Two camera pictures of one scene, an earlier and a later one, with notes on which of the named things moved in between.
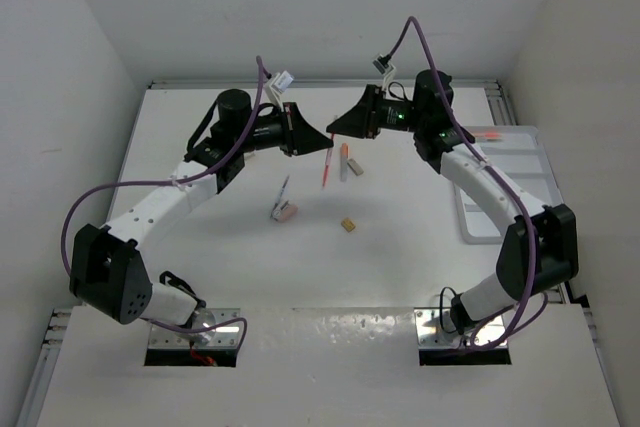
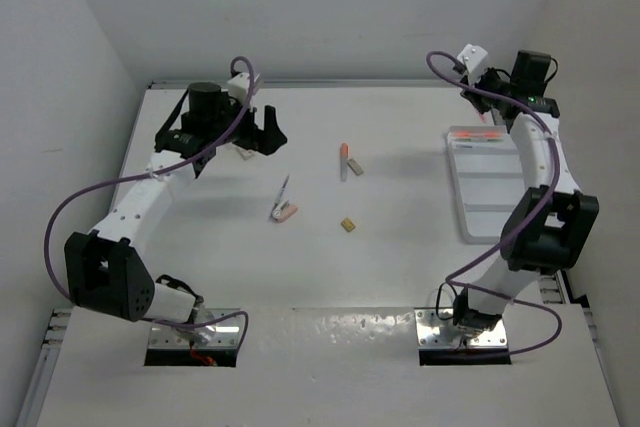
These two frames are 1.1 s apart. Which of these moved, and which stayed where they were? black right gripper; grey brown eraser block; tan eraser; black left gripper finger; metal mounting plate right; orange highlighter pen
Moved: black right gripper; black left gripper finger
Stayed: grey brown eraser block; tan eraser; orange highlighter pen; metal mounting plate right
